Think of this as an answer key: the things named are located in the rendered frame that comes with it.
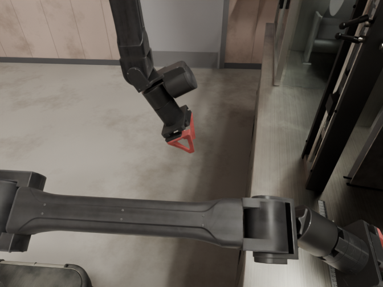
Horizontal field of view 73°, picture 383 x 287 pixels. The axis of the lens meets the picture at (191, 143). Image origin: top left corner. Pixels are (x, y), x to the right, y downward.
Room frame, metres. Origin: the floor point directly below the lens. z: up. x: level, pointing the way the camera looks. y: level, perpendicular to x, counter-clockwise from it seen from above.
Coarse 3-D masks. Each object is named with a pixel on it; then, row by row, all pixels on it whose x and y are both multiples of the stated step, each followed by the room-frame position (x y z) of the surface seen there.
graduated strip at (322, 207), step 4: (320, 200) 0.48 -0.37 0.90; (320, 204) 0.47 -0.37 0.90; (324, 204) 0.47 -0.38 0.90; (320, 208) 0.45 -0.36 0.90; (324, 208) 0.45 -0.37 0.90; (320, 212) 0.44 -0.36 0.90; (324, 212) 0.44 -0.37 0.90; (324, 216) 0.43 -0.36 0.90; (328, 264) 0.29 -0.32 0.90; (328, 268) 0.29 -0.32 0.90; (332, 268) 0.29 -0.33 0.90; (332, 272) 0.28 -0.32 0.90; (332, 276) 0.27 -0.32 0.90; (332, 280) 0.26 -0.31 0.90; (332, 284) 0.25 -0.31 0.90; (336, 284) 0.25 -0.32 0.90
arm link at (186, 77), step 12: (132, 72) 0.53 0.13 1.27; (156, 72) 0.58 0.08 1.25; (168, 72) 0.55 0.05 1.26; (180, 72) 0.55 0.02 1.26; (192, 72) 0.59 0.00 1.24; (132, 84) 0.53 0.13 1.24; (144, 84) 0.53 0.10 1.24; (168, 84) 0.54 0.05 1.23; (180, 84) 0.54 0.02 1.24; (192, 84) 0.54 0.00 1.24
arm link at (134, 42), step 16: (112, 0) 0.55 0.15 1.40; (128, 0) 0.55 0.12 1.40; (128, 16) 0.55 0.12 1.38; (128, 32) 0.55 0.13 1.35; (144, 32) 0.57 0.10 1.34; (128, 48) 0.54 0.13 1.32; (144, 48) 0.55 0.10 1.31; (128, 64) 0.54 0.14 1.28; (144, 64) 0.54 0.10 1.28; (128, 80) 0.54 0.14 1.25
